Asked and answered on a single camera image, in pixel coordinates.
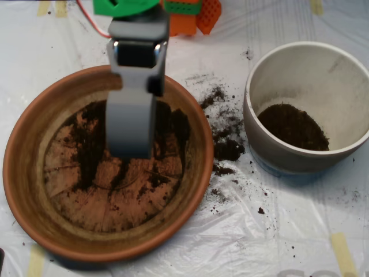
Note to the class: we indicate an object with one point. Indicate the large dark soil pile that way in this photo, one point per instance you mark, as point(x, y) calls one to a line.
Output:
point(89, 138)

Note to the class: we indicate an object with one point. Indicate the small dark soil pile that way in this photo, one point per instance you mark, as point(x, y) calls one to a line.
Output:
point(294, 130)

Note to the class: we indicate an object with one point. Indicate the scattered spilled dark soil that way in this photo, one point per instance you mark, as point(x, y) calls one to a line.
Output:
point(227, 151)

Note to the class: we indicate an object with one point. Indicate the terracotta clay dish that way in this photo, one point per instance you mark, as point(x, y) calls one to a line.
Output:
point(29, 173)

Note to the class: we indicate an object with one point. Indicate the white ceramic pot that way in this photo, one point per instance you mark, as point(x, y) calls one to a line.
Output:
point(302, 75)

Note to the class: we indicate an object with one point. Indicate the small dark brown crumb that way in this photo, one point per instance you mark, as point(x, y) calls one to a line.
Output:
point(261, 210)

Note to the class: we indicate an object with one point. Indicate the beige masking tape strip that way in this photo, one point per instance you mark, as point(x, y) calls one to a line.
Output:
point(43, 8)
point(316, 7)
point(343, 254)
point(61, 9)
point(36, 262)

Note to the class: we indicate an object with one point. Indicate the clear plastic sheet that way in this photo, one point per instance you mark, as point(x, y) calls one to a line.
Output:
point(259, 245)

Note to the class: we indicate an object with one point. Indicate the black object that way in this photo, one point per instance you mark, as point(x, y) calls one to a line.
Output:
point(1, 262)

